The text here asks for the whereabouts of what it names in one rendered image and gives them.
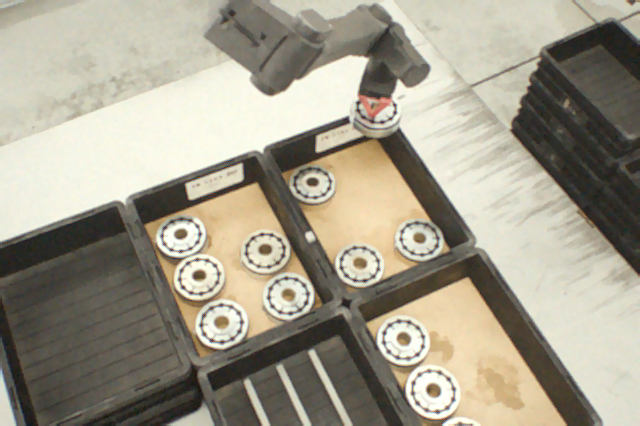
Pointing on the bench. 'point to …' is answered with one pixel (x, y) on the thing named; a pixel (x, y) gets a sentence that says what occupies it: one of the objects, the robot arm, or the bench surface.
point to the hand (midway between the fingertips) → (375, 104)
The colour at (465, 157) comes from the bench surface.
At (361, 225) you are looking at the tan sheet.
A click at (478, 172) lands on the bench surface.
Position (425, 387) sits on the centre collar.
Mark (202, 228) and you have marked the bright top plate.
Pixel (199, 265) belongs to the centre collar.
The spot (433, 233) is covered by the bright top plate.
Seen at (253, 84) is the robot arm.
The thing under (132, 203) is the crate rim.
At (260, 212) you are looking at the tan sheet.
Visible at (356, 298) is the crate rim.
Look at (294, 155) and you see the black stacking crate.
